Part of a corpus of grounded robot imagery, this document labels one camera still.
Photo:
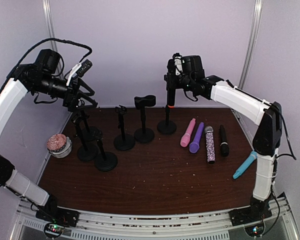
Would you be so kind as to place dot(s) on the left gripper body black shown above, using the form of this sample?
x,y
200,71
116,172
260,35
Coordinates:
x,y
68,99

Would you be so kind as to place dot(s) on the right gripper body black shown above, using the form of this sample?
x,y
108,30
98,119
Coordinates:
x,y
184,83

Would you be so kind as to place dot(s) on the black stand of orange-ring microphone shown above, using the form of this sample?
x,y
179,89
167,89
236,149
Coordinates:
x,y
166,126

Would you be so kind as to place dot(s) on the black stand of blue microphone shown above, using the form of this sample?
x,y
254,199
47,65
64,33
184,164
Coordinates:
x,y
87,151

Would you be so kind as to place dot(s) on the black stand of purple microphone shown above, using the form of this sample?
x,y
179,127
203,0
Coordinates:
x,y
124,141

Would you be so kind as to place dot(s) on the pink microphone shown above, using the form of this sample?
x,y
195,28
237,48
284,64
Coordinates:
x,y
185,139

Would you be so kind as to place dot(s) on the rhinestone silver microphone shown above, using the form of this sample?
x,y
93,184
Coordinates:
x,y
210,146

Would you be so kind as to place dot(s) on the black stand of rhinestone microphone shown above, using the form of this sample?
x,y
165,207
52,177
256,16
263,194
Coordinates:
x,y
144,134

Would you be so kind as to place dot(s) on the purple microphone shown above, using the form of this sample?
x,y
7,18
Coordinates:
x,y
195,144

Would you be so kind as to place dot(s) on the black microphone with white band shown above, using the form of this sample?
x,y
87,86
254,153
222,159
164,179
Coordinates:
x,y
224,146

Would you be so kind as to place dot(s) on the blue microphone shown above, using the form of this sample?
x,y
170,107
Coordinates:
x,y
245,165

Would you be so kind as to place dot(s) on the black stand of pink microphone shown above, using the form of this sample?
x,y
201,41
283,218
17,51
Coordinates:
x,y
87,131

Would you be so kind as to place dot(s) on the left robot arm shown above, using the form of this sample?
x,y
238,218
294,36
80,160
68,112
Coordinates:
x,y
39,77

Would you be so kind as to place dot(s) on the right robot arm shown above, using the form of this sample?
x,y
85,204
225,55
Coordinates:
x,y
187,73

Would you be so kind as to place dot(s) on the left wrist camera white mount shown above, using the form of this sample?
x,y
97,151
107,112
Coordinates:
x,y
79,70

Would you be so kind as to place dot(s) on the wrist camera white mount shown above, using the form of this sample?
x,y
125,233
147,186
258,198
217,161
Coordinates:
x,y
174,65
79,70

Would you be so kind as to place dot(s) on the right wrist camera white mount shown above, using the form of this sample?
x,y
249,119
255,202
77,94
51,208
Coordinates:
x,y
174,65

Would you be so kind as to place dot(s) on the right aluminium corner post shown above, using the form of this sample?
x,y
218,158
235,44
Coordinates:
x,y
254,31

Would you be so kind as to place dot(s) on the aluminium corner post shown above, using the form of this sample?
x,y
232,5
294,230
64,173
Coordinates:
x,y
254,31
55,85

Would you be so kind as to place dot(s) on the left aluminium corner post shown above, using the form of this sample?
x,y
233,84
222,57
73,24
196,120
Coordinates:
x,y
55,85

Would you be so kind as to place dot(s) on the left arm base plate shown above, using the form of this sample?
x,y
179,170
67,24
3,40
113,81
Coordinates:
x,y
64,217

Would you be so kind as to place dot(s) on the front aluminium rail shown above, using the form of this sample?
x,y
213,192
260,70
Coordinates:
x,y
213,225

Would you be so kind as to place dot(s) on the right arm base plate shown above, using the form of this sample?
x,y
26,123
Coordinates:
x,y
243,216

